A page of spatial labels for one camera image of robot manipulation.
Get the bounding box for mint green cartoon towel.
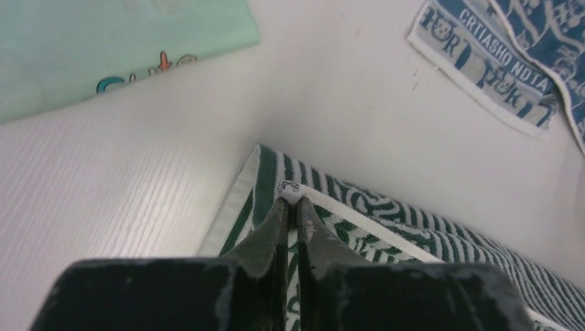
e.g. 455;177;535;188
1;1;260;123

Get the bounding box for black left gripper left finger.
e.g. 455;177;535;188
31;199;289;330

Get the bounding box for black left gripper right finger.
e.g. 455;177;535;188
296;198;533;330

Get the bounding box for blue patterned towel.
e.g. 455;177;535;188
406;1;584;148

